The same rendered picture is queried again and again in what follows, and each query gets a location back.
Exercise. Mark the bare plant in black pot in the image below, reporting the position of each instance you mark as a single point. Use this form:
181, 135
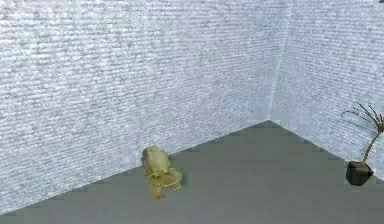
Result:
358, 171

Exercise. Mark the yellow-green round chair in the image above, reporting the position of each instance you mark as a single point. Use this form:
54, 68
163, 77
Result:
159, 166

